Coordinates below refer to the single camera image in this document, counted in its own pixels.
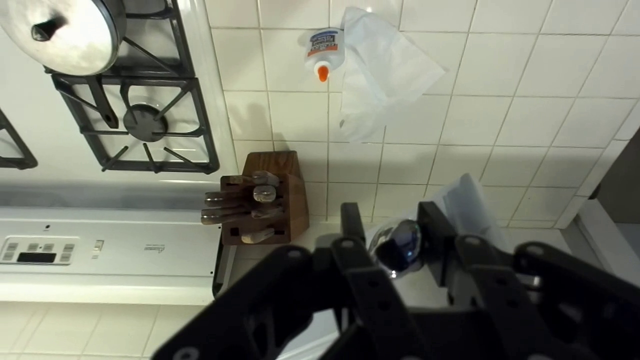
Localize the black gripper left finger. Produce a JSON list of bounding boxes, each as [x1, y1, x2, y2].
[[150, 200, 432, 360]]

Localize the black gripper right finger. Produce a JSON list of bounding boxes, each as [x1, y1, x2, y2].
[[416, 200, 640, 360]]

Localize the brown wooden knife block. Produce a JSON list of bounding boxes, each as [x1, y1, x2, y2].
[[218, 147, 312, 248]]

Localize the clear plastic bag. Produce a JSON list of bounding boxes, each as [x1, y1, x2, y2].
[[336, 6, 447, 145], [426, 171, 505, 252]]

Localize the blue glass cup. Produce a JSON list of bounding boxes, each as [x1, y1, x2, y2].
[[367, 218, 426, 273]]

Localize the white gas range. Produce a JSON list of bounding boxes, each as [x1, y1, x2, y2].
[[0, 0, 235, 308]]

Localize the black burner grate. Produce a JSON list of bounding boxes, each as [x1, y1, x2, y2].
[[45, 0, 221, 175], [0, 107, 40, 171]]

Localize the white glue bottle orange cap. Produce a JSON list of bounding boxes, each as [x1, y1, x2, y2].
[[295, 26, 347, 85]]

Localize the steel pot lid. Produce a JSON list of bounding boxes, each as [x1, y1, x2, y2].
[[0, 0, 128, 77]]

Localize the brown handled knife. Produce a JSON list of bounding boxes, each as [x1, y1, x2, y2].
[[238, 228, 275, 246], [201, 190, 256, 208], [199, 206, 257, 225], [249, 170, 284, 206]]

